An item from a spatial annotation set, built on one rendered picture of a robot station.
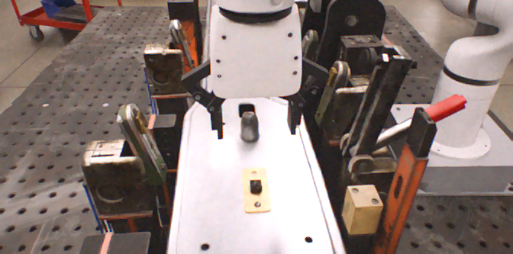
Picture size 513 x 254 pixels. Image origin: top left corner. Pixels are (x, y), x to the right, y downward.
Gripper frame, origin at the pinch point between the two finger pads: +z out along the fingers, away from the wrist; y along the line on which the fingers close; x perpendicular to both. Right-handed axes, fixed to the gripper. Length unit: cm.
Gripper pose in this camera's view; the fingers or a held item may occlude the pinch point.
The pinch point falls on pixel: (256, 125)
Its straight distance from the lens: 46.3
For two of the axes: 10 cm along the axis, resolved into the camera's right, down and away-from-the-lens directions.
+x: 0.8, 5.7, -8.2
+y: -10.0, 0.5, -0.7
